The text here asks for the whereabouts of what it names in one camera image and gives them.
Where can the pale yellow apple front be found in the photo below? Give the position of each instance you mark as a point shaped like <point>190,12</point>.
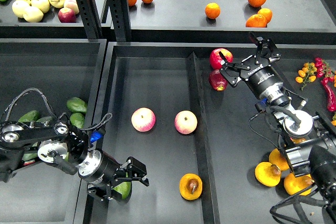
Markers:
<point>32,14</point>

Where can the bright red apple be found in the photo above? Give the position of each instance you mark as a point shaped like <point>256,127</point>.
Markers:
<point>215,58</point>

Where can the black shelf post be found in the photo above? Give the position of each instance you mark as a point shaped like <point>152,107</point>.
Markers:
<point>90,18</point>
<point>119,11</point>

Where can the yellow pear in pile bottom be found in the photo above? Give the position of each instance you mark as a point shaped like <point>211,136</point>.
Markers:
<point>293,184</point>

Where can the yellow pear in pile upper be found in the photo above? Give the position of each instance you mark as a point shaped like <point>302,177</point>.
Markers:
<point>276,158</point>

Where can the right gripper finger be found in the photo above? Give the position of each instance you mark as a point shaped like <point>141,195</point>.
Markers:
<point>266,49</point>
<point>231,71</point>

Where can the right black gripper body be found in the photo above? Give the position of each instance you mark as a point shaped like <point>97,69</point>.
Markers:
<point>262,79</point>

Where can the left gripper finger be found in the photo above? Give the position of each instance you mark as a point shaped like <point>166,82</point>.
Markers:
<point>137,170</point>
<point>106,193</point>

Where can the pink apple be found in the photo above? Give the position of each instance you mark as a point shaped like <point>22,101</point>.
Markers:
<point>143,119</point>
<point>185,122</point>

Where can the black shelf post left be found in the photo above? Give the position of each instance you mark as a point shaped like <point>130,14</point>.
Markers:
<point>90,18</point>

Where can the dark green avocado upper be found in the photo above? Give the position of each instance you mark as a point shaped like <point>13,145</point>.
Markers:
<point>31,116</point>

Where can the red cherry tomato bunch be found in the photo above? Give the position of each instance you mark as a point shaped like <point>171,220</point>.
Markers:
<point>324,70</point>

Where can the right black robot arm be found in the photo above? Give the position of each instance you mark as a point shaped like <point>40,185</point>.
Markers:
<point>307,142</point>

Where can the orange on shelf right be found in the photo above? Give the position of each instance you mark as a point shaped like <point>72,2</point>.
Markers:
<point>267,13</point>

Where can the green avocado in pile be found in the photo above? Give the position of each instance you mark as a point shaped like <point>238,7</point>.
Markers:
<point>77,119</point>

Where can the pale yellow apple middle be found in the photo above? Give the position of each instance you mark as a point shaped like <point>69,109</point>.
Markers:
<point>42,5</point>

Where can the black shelf post right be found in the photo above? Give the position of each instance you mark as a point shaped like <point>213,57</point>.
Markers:
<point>119,11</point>

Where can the pink peach on shelf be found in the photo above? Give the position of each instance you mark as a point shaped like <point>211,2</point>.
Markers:
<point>72,4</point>

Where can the red chili pepper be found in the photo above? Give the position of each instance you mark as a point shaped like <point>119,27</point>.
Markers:
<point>329,94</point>

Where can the pink apple left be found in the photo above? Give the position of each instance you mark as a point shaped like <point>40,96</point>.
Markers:
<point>143,119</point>

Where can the yellow apple with stem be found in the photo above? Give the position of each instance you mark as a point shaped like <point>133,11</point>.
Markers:
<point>57,3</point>

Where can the pink apple right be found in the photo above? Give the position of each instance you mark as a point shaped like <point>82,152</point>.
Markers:
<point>185,122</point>

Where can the red apple on shelf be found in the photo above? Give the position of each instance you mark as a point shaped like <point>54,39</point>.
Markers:
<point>66,15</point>

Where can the black tray divider centre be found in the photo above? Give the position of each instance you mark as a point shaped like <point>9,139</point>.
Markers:
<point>203,153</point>

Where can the orange at shelf edge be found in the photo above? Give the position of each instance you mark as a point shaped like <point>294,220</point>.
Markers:
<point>256,21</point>

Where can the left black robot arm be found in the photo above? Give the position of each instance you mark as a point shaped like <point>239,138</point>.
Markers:
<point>60,144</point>

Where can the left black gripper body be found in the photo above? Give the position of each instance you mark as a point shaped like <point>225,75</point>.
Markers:
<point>98,169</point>

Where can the dark red apple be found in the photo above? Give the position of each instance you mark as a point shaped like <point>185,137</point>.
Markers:
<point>217,81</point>

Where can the orange cherry tomato bunch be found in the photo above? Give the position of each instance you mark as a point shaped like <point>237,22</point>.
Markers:
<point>306,75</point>

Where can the orange on shelf middle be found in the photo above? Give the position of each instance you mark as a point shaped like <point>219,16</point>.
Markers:
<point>212,10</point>

